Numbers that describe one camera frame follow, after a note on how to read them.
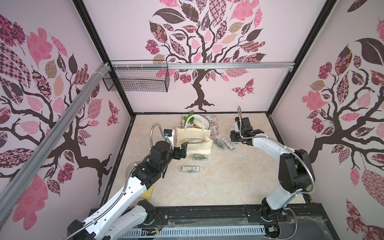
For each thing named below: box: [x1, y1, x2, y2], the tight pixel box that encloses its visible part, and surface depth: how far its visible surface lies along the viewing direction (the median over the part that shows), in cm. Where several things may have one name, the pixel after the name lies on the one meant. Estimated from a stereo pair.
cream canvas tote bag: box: [176, 114, 213, 155], surface depth 96 cm
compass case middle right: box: [221, 136, 235, 151], surface depth 102 cm
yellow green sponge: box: [140, 186, 154, 200], surface depth 81 cm
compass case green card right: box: [212, 138, 226, 152], surface depth 102 cm
